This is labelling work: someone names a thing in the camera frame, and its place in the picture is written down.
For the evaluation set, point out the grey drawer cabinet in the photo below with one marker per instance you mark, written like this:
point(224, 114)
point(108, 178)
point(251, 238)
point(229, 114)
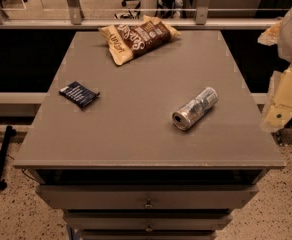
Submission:
point(127, 137)

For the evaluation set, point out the dark blue rxbar wrapper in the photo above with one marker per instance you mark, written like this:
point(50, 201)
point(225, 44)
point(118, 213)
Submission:
point(78, 94)

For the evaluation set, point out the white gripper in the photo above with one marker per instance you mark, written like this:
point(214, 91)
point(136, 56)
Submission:
point(278, 111)

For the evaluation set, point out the top grey drawer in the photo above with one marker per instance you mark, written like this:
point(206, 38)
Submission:
point(80, 197)

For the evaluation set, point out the grey drawer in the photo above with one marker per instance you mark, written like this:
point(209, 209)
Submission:
point(80, 197)
point(142, 221)

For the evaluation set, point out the black stand leg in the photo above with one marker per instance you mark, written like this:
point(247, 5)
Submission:
point(9, 133)

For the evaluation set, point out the brown sunchips bag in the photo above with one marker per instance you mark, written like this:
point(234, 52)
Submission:
point(129, 42)

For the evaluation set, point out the silver drink can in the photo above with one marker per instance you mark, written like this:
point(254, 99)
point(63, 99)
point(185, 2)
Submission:
point(192, 111)

